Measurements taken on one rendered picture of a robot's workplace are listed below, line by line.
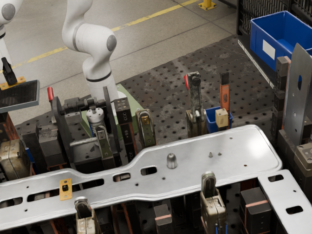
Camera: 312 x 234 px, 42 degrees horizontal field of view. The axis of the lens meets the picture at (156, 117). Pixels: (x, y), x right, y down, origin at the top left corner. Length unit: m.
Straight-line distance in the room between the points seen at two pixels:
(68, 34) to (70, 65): 2.23
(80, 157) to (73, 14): 0.56
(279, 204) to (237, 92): 0.98
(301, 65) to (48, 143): 0.82
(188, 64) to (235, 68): 0.26
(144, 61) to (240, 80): 1.72
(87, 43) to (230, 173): 0.77
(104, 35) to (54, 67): 2.36
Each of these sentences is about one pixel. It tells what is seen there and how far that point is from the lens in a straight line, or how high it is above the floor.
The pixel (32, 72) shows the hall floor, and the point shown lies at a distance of 3.97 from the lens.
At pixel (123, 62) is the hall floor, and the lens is 3.78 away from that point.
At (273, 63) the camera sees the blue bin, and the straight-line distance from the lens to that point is 1.63.
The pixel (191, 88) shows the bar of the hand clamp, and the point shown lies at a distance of 1.31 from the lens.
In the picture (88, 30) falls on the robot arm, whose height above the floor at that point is 1.22.
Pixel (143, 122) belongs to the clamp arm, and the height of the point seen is 1.08.
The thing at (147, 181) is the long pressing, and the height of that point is 1.00.
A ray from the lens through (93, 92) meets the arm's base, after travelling 1.81.
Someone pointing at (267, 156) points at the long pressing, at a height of 1.00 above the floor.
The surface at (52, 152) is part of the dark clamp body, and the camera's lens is 1.41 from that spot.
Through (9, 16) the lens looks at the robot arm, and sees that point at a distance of 1.25.
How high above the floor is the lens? 1.93
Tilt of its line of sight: 39 degrees down
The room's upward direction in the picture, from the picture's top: 9 degrees counter-clockwise
